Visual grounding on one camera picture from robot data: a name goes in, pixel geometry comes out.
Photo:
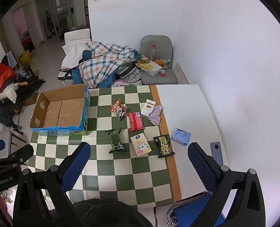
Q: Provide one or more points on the glass sliding door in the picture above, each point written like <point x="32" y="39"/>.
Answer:
<point x="57" y="11"/>

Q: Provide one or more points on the pale purple plush toy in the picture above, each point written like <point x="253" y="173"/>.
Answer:
<point x="155" y="115"/>

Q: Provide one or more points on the white goose plush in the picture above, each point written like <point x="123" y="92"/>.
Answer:
<point x="8" y="92"/>

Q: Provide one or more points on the red snack packet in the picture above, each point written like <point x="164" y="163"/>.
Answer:
<point x="135" y="121"/>

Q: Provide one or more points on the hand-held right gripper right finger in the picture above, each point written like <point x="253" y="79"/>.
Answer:
<point x="201" y="163"/>

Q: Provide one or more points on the beige tissue pack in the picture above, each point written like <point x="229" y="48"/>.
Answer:
<point x="141" y="145"/>

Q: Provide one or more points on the brown tape roll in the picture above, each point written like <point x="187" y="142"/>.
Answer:
<point x="144" y="62"/>

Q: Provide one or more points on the small brown cardboard box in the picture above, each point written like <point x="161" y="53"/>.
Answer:
<point x="30" y="99"/>

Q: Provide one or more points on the clear plastic bottle red cap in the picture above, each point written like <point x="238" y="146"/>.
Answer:
<point x="153" y="52"/>

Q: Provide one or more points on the person's black fleece clothing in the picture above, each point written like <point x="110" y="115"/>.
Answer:
<point x="107" y="214"/>

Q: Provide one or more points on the plaid blanket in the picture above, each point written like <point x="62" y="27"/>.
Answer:
<point x="102" y="63"/>

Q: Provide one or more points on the small red and blue box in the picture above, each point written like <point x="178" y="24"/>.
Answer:
<point x="163" y="73"/>

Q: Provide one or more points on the black patterned bag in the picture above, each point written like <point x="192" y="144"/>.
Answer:
<point x="128" y="72"/>

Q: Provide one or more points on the grey pad with red dot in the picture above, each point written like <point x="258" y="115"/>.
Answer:
<point x="156" y="42"/>

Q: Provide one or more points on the black and yellow wipes packet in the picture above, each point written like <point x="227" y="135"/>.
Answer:
<point x="164" y="146"/>

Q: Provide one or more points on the green checkered tablecloth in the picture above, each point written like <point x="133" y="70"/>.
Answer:
<point x="102" y="170"/>

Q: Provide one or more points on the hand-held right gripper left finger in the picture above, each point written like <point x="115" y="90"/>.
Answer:
<point x="76" y="163"/>

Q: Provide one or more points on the light blue wipes packet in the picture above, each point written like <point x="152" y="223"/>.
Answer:
<point x="181" y="136"/>

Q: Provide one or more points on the yellow bag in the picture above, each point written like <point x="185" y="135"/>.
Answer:
<point x="24" y="58"/>

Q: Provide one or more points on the white cigarette box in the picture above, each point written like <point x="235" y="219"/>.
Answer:
<point x="147" y="107"/>

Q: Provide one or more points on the orange panda snack packet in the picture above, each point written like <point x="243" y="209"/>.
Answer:
<point x="118" y="110"/>

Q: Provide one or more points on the white board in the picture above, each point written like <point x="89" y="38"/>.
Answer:
<point x="181" y="74"/>

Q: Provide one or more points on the white sheet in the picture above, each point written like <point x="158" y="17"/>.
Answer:
<point x="71" y="54"/>

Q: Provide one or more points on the green snack packet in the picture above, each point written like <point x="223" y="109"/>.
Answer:
<point x="116" y="140"/>

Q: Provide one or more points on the grey smartphone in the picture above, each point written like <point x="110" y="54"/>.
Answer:
<point x="216" y="153"/>

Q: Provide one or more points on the cardboard box with blue print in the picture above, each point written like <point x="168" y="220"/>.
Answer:
<point x="59" y="113"/>

